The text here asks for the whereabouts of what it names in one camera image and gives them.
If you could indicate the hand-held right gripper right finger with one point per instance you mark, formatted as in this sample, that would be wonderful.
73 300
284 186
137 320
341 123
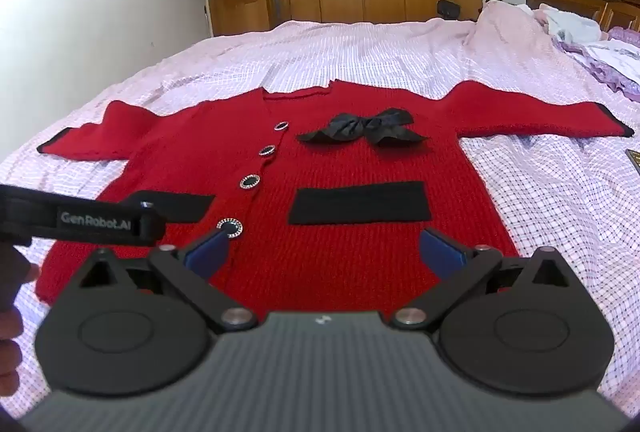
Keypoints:
441 254

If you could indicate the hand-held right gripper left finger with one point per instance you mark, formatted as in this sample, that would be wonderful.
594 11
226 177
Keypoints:
206 256

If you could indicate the red knit cardigan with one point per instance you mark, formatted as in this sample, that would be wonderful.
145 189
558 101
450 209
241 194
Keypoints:
325 162

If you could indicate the light blue clothes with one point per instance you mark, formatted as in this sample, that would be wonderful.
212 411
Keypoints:
570 24

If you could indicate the person's left hand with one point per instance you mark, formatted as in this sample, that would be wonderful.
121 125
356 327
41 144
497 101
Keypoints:
9 352

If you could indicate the small gold packet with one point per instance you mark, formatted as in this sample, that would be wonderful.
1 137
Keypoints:
634 159

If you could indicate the pink checked bed sheet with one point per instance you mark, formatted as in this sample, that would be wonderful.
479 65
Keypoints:
350 52

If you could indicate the pink plush blanket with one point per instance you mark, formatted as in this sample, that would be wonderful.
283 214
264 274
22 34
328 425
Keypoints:
505 24

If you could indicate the black bag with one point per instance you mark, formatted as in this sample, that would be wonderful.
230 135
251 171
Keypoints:
447 9

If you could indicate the purple ruffled cloth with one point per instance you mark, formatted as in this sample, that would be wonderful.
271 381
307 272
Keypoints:
607 72

